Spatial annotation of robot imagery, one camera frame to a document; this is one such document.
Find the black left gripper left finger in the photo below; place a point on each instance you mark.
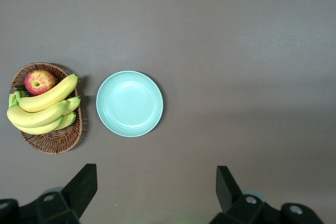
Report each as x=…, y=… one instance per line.
x=78, y=190

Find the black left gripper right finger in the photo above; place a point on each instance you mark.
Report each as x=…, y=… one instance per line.
x=228, y=192

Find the light green round plate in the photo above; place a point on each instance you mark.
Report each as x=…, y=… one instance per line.
x=130, y=103

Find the brown wicker basket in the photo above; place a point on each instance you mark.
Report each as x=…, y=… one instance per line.
x=52, y=142

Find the yellow banana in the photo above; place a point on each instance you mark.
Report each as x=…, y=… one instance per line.
x=34, y=117
x=52, y=95
x=68, y=120
x=73, y=103

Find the red yellow apple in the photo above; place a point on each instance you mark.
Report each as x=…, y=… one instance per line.
x=39, y=82

